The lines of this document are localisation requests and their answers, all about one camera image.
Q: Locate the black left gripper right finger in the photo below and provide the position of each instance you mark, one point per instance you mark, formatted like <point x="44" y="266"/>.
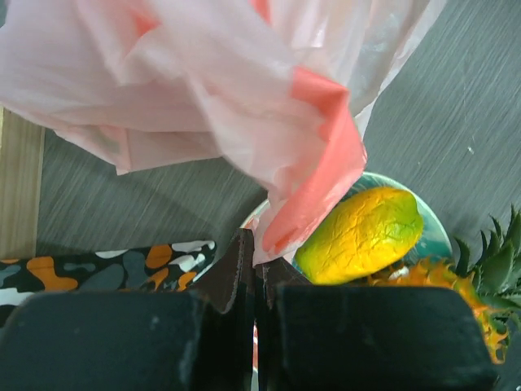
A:
<point x="352" y="337"/>

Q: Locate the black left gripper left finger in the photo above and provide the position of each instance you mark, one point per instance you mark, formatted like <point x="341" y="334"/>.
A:
<point x="200" y="338"/>

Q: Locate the fake orange mango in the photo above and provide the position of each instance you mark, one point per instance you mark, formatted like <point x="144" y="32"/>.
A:
<point x="362" y="235"/>

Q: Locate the fake pineapple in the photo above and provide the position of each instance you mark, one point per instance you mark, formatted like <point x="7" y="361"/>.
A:
<point x="491" y="286"/>

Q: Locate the pink plastic bag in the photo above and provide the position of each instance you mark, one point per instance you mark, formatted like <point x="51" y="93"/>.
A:
<point x="283" y="90"/>

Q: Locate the orange black patterned garment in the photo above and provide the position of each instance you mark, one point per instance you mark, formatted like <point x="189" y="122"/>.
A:
<point x="166" y="267"/>

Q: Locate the red and teal plate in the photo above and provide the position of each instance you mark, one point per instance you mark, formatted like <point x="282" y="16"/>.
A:
<point x="434" y="241"/>

